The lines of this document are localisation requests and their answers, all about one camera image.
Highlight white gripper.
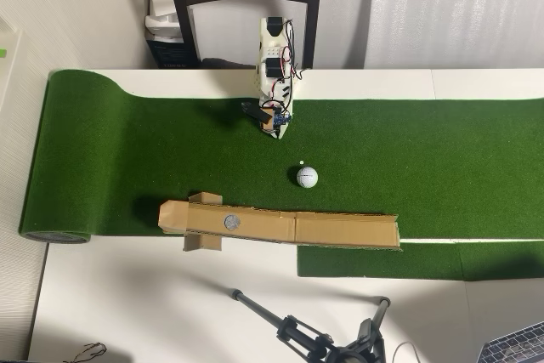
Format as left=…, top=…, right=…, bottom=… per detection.
left=259, top=78, right=299, bottom=142

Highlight white golf ball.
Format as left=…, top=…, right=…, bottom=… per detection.
left=296, top=166, right=319, bottom=189

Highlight long green turf mat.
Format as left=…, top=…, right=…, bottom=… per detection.
left=19, top=68, right=544, bottom=246

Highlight brown cardboard ramp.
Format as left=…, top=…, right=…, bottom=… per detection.
left=157, top=191, right=403, bottom=252

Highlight dark blue box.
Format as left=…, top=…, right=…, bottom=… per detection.
left=145, top=35, right=201, bottom=70

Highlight white curtain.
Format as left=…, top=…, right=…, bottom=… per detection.
left=363, top=0, right=544, bottom=70

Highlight black tripod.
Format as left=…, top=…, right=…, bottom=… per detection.
left=229, top=288, right=392, bottom=363

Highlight silver laptop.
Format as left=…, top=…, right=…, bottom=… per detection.
left=475, top=322, right=544, bottom=363

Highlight red and black arm wires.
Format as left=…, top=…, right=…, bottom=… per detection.
left=271, top=18, right=305, bottom=103

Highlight thin white cable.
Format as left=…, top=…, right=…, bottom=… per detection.
left=391, top=340, right=422, bottom=363

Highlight thin black wire tangle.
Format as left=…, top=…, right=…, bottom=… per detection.
left=63, top=341, right=107, bottom=363

